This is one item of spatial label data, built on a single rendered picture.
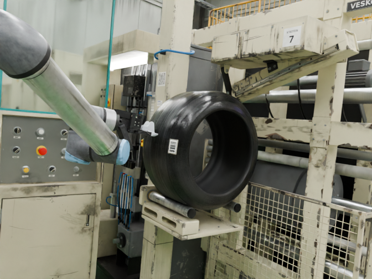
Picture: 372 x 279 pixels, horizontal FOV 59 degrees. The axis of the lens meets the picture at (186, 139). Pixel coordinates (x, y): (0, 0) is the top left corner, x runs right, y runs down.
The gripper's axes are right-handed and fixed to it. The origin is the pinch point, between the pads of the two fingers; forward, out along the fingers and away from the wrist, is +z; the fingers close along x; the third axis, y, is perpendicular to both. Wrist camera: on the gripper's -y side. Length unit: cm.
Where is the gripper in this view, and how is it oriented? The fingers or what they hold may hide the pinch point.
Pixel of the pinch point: (154, 135)
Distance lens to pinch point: 142.3
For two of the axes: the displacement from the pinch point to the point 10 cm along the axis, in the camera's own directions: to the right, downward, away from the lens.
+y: 1.9, -9.8, 0.2
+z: 7.9, 1.6, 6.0
